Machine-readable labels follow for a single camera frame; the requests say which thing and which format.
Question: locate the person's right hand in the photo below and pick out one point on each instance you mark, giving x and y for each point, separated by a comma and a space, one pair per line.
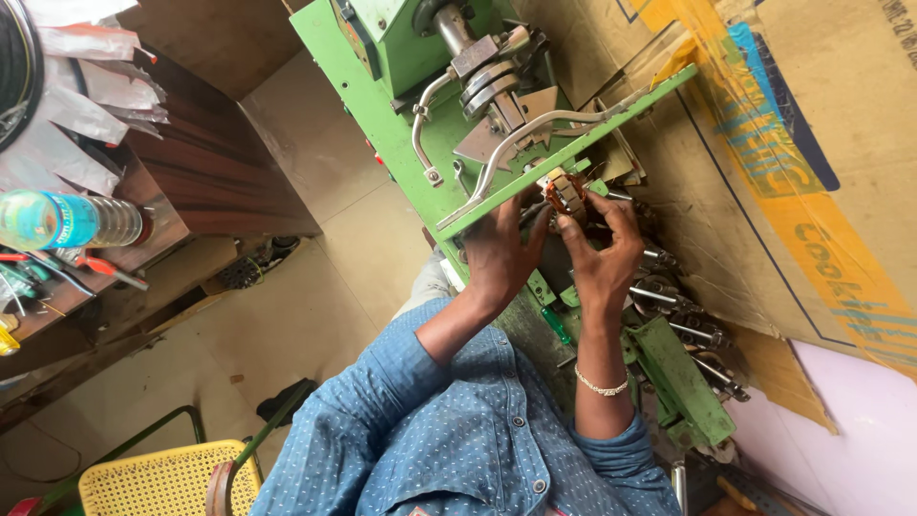
605, 269

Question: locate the person's left hand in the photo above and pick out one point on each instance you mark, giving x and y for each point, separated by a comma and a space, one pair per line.
498, 258

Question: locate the copper wound motor stator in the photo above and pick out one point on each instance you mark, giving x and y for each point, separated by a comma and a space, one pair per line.
566, 193

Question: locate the grey trousers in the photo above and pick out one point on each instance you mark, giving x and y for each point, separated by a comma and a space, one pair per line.
430, 283

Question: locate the row of steel spindles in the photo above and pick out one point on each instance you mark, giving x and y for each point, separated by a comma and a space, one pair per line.
680, 315

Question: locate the long curved chrome bar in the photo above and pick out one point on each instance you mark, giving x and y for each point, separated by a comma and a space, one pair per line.
516, 140

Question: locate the green coil winding machine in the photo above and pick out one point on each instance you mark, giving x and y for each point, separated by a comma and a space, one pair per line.
401, 136

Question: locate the blue dotted shirt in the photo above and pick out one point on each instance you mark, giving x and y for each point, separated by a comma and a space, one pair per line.
444, 444

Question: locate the brown cardboard sheet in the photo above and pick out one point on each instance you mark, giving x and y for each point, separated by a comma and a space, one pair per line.
781, 380

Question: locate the large printed cardboard box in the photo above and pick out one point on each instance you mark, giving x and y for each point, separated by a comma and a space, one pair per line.
774, 143

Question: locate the steel tube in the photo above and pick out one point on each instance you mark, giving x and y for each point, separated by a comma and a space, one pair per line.
679, 491

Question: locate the round black motor part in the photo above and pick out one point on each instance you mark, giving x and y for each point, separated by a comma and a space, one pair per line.
240, 272

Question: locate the black cloth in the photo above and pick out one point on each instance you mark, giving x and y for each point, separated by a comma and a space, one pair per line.
283, 405

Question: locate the dark wooden desk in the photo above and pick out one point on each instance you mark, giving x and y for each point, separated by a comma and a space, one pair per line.
215, 165

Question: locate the pale pink sheet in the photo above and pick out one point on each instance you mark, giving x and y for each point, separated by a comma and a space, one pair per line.
860, 444

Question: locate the yellow plastic mesh chair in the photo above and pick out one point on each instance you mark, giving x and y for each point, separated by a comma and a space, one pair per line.
157, 480

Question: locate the clear plastic water bottle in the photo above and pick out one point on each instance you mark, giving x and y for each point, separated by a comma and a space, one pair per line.
64, 221

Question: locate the green metal bracket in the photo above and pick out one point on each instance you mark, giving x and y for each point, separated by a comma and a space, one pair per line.
680, 380

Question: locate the green metal tube frame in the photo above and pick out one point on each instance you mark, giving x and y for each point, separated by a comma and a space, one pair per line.
272, 423

